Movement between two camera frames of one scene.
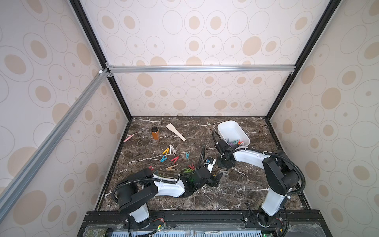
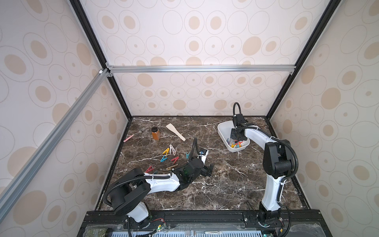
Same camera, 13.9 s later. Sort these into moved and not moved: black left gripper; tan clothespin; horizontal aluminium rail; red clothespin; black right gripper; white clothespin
Moved: black right gripper; black left gripper
Not moved: tan clothespin; white clothespin; horizontal aluminium rail; red clothespin
